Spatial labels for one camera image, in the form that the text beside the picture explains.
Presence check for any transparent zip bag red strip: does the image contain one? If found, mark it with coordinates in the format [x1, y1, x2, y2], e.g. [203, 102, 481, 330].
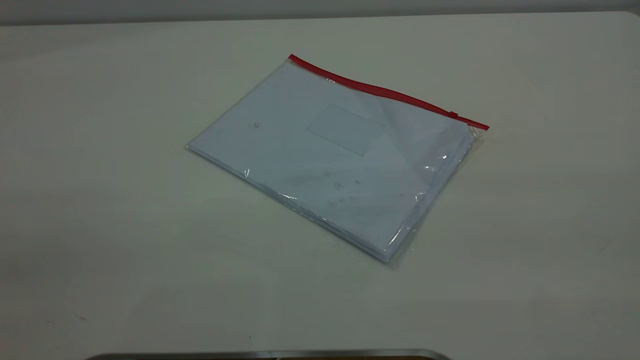
[185, 53, 491, 271]

